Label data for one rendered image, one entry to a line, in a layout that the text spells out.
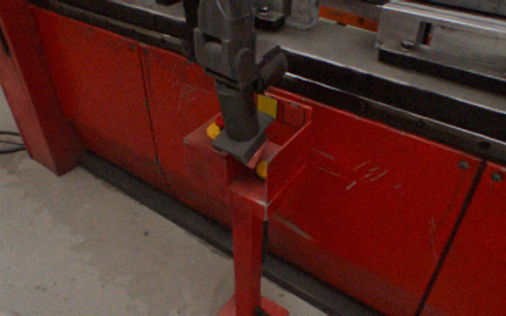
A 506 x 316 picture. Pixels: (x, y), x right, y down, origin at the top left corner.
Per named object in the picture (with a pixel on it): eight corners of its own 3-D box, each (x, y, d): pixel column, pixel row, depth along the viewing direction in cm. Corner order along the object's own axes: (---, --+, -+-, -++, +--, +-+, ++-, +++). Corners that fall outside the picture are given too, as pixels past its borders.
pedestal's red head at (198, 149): (187, 183, 91) (178, 112, 80) (231, 147, 101) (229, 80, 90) (265, 222, 82) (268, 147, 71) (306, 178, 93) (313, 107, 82)
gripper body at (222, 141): (276, 124, 74) (271, 91, 69) (243, 163, 69) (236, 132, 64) (245, 112, 77) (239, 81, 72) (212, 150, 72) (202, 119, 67)
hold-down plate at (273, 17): (182, 8, 116) (181, -3, 115) (195, 3, 120) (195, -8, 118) (273, 32, 102) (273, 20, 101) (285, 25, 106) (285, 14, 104)
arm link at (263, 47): (191, 41, 61) (235, 58, 56) (243, 3, 66) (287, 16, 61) (210, 104, 70) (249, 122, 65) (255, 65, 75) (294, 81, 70)
